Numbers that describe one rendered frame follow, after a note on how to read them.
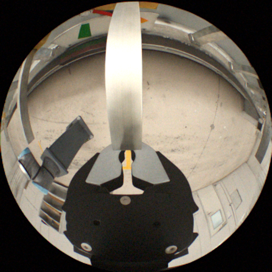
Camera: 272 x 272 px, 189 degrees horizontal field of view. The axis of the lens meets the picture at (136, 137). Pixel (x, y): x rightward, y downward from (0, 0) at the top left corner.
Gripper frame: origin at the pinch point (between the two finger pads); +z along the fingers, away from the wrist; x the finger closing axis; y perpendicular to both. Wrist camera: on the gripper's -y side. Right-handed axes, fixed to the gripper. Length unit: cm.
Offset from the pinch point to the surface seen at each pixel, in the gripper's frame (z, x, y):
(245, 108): 72, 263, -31
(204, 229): -65, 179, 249
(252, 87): 3, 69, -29
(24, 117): -2.0, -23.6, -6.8
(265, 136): -11.8, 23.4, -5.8
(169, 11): 11, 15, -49
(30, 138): -1.6, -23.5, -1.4
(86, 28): 5.3, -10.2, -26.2
